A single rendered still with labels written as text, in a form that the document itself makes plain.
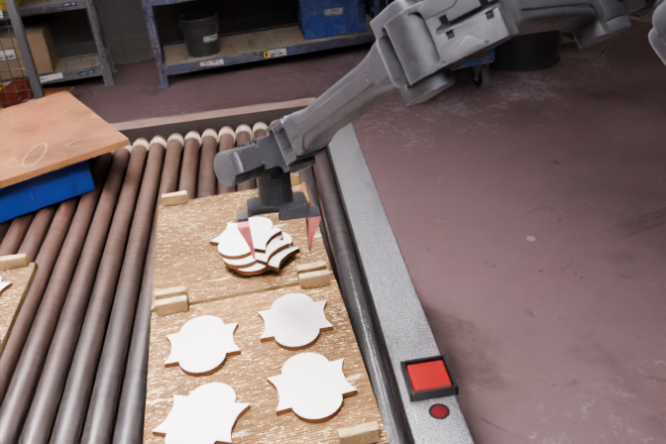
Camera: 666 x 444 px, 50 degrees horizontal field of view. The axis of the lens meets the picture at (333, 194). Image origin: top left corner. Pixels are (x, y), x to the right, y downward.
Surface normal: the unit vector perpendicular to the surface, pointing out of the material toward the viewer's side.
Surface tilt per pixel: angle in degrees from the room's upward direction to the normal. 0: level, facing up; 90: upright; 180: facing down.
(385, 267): 0
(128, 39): 90
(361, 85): 89
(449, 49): 66
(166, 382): 0
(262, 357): 0
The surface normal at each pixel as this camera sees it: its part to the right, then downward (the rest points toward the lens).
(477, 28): -0.30, 0.09
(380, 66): -0.82, 0.33
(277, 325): -0.09, -0.87
